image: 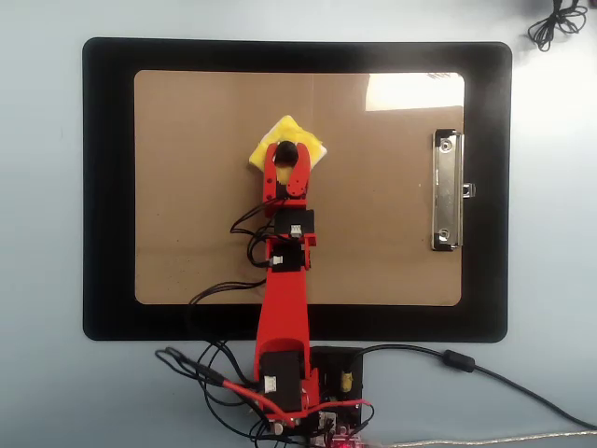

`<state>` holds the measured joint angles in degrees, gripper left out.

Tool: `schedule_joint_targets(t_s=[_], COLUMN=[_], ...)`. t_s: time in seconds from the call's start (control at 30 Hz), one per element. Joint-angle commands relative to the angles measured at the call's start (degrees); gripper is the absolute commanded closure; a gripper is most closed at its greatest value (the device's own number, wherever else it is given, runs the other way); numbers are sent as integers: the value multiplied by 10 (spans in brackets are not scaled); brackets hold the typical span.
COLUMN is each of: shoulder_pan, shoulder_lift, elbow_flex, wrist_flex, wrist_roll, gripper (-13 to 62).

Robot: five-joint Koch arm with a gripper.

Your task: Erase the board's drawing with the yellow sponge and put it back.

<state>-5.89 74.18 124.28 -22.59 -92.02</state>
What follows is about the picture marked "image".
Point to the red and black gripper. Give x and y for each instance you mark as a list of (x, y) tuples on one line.
[(295, 219)]

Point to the yellow sponge with black knob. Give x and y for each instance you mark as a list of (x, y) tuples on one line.
[(291, 128)]

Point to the black robot base box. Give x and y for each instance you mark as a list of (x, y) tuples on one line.
[(338, 364)]

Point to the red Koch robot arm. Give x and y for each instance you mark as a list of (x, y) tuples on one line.
[(284, 317)]

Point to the brown clipboard board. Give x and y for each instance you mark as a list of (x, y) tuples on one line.
[(373, 210)]

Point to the silver metal clipboard clip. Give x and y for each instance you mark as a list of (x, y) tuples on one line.
[(447, 196)]

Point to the black rectangular mat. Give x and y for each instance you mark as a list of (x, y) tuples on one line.
[(107, 186)]

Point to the red circuit board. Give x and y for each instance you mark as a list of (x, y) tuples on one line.
[(342, 441)]

